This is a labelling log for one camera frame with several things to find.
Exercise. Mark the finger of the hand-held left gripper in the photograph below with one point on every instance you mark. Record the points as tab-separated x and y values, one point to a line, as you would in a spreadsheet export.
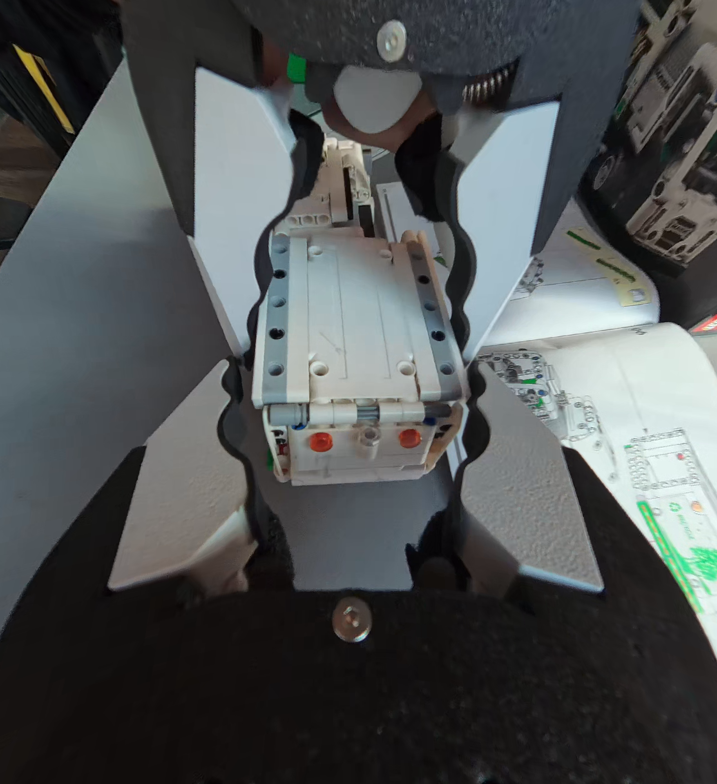
236	184
505	214

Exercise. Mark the black box with yellow stripe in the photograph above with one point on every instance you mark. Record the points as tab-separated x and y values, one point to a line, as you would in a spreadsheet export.
33	92

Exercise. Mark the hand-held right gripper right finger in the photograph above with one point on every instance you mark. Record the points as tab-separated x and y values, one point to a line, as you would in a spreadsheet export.
530	508

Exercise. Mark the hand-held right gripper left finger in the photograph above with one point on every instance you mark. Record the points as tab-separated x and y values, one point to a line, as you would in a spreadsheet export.
180	502

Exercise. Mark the lego instruction booklet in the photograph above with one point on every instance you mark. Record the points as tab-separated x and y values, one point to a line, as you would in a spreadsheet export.
640	392

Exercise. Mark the white lego truck container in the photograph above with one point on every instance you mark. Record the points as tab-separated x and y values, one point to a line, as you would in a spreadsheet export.
358	318

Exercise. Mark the black lego set box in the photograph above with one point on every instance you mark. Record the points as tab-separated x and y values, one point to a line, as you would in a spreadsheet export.
671	153

